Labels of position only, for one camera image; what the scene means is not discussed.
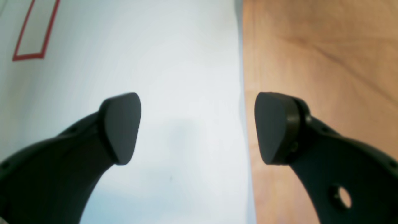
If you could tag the red triangle sticker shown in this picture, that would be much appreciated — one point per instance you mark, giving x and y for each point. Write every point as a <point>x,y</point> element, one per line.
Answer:
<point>36,30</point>

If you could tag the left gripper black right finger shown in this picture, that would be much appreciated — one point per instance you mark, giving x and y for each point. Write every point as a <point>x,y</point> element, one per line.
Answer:
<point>348,181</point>

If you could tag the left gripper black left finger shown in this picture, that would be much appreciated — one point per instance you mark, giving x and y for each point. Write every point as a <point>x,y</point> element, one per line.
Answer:
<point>50,182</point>

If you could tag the peach orange T-shirt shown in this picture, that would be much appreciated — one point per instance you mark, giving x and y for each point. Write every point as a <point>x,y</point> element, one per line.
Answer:
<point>340,56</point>

